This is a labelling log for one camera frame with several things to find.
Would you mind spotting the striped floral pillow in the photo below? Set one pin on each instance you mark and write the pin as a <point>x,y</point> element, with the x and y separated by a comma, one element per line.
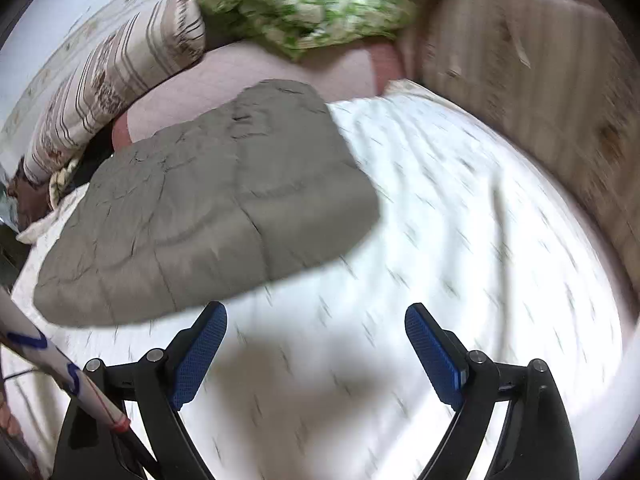
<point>115,75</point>

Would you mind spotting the striped floral sofa cushion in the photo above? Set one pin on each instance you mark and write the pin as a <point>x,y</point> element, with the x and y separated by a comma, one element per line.
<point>540,85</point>

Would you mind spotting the dark brown cloth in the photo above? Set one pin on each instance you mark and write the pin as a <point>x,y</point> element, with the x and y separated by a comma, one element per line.
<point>30,195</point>

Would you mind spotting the pink bed sheet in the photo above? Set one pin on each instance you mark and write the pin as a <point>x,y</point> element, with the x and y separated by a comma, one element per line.
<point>300,70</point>

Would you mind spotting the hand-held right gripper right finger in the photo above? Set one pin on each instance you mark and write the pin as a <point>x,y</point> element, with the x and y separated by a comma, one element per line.
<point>435,360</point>

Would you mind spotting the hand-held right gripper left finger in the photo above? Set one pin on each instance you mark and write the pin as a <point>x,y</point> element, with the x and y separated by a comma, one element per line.
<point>197,360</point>

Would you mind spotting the green patterned blanket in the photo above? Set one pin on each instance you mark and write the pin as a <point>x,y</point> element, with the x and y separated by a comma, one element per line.
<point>310,5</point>

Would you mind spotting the white floral quilt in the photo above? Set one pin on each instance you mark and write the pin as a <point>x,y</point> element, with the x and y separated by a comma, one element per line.
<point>450,240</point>

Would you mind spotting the olive hooded puffer jacket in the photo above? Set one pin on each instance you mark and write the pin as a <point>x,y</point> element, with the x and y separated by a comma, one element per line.
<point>210,200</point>

